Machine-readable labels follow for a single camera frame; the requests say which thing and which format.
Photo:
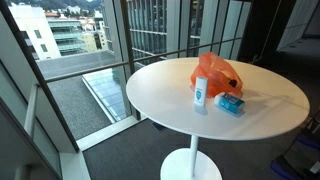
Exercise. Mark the white bottle with blue label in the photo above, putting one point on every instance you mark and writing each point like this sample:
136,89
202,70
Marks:
201,90

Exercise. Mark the orange plastic bag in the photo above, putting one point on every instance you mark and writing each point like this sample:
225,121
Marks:
216,71

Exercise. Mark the blue and white box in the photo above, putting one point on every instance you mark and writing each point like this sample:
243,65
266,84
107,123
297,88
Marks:
230,103

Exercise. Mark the metal window railing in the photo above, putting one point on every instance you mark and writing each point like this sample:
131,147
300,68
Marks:
86,70

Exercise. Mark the white table pedestal base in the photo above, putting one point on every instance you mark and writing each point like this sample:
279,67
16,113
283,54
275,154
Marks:
191,165

